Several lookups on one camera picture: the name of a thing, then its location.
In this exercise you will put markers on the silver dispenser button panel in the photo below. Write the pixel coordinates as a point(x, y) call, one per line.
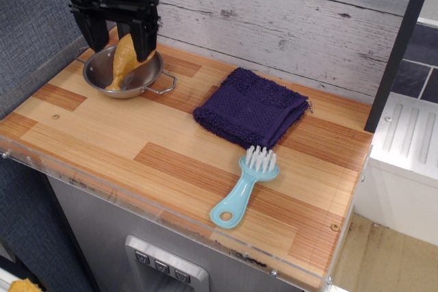
point(155, 269)

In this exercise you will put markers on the white toy sink drainboard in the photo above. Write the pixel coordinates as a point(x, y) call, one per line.
point(406, 135)

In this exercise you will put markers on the yellow object bottom left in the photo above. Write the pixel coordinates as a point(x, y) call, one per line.
point(24, 286)

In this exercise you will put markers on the metal bowl with handles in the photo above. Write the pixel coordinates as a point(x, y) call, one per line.
point(98, 73)

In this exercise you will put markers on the light blue dish brush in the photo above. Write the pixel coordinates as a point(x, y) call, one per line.
point(257, 165)

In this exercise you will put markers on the clear acrylic table edge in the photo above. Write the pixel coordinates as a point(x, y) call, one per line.
point(100, 215)

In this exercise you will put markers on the purple folded towel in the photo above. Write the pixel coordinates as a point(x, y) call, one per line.
point(249, 110)

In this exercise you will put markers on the brown plastic chicken drumstick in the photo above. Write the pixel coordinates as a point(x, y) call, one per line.
point(125, 61)

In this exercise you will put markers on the black right frame post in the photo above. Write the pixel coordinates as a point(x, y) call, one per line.
point(407, 26)

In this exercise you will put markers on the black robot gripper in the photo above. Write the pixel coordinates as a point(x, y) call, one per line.
point(138, 18)

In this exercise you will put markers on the grey toy fridge cabinet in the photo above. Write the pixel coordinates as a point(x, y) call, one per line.
point(272, 236)

